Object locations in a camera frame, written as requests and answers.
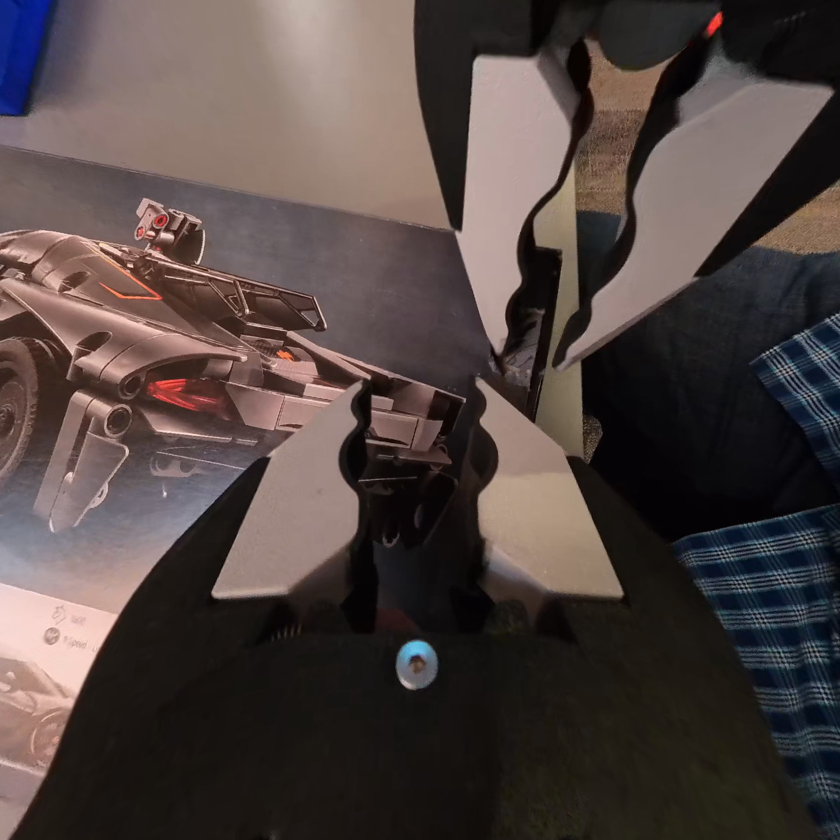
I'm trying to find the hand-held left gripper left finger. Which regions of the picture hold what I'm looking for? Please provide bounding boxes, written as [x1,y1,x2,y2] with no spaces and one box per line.
[211,379,379,601]

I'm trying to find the person's blue plaid shirt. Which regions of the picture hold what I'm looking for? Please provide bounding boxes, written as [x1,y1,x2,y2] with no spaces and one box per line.
[675,314,840,840]

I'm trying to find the lego set box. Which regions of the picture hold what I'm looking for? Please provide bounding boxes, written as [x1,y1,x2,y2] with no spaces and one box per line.
[0,144,567,782]

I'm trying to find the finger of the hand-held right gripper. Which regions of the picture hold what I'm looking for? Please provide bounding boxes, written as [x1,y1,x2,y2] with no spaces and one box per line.
[551,39,836,371]
[455,36,597,362]

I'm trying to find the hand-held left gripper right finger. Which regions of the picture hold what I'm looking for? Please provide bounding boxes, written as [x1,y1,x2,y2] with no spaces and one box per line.
[453,375,624,601]

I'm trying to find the person's dark pants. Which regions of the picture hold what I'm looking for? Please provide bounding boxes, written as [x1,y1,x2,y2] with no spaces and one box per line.
[576,211,840,542]

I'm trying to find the blue object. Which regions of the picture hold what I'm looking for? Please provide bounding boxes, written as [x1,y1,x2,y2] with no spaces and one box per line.
[0,0,57,116]

